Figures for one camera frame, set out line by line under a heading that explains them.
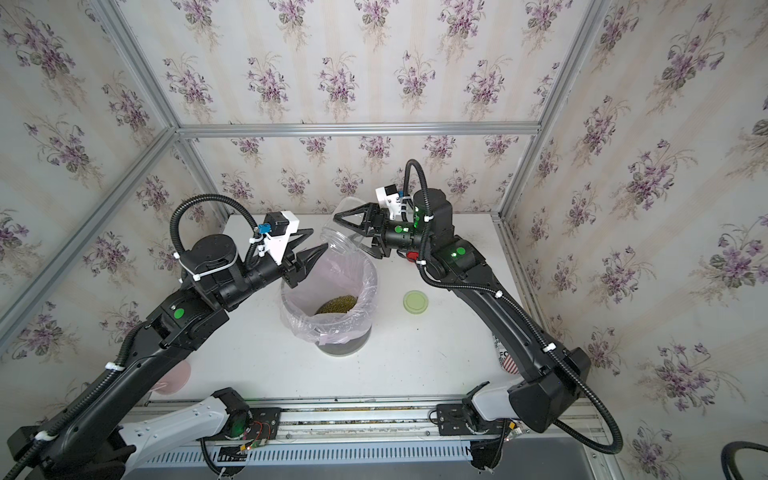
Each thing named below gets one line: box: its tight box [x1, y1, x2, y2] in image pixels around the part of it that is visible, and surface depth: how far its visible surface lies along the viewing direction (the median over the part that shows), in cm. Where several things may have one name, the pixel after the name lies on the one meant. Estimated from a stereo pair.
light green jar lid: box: [403, 290, 429, 315], surface depth 97 cm
